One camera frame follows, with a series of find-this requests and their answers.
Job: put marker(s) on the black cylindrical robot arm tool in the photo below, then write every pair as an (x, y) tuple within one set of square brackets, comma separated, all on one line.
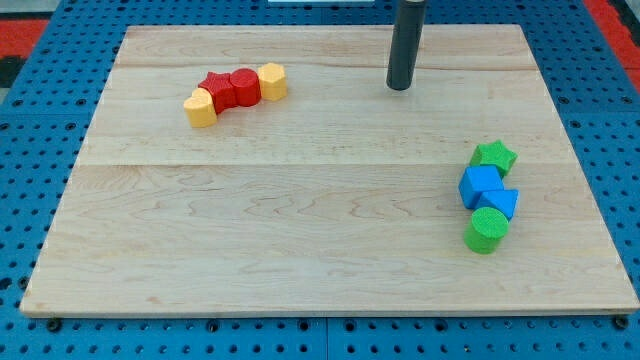
[(407, 30)]

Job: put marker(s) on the light wooden board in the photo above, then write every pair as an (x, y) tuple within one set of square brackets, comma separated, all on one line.
[(341, 199)]

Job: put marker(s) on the yellow hexagon block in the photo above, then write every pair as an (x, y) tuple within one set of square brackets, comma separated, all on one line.
[(273, 81)]

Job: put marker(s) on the red cylinder block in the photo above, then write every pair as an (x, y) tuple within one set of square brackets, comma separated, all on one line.
[(246, 86)]

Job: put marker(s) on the red star block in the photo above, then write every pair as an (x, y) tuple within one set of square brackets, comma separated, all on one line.
[(221, 90)]

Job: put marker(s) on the yellow heart block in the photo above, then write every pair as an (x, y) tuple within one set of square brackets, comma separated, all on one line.
[(199, 109)]

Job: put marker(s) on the blue cube block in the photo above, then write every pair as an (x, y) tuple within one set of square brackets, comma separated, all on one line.
[(475, 181)]

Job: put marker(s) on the green cylinder block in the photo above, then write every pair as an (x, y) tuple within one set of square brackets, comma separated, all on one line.
[(485, 230)]

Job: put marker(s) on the green star block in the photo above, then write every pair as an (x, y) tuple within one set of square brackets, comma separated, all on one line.
[(496, 154)]

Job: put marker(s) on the blue triangle block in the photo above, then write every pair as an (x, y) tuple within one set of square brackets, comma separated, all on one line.
[(506, 201)]

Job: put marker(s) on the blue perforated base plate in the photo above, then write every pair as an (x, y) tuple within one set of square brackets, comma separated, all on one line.
[(49, 107)]

